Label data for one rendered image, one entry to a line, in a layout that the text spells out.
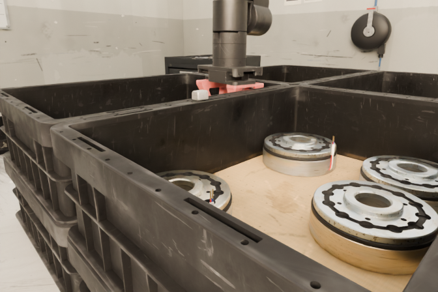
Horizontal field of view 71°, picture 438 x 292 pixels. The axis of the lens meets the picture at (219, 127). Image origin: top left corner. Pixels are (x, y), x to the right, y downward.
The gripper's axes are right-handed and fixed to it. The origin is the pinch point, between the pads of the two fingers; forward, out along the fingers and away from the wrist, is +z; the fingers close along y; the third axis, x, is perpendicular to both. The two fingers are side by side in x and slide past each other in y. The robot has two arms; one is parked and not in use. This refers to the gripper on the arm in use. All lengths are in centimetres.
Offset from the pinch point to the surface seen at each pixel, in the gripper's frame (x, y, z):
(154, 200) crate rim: 28.9, -28.4, -5.1
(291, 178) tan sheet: 4.3, -17.9, 4.2
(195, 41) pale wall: -236, 351, -19
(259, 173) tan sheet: 6.3, -14.0, 4.2
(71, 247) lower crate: 30.1, -13.1, 5.7
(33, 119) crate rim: 30.8, -6.8, -5.3
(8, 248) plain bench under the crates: 34.4, 10.7, 17.5
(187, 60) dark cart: -81, 138, -3
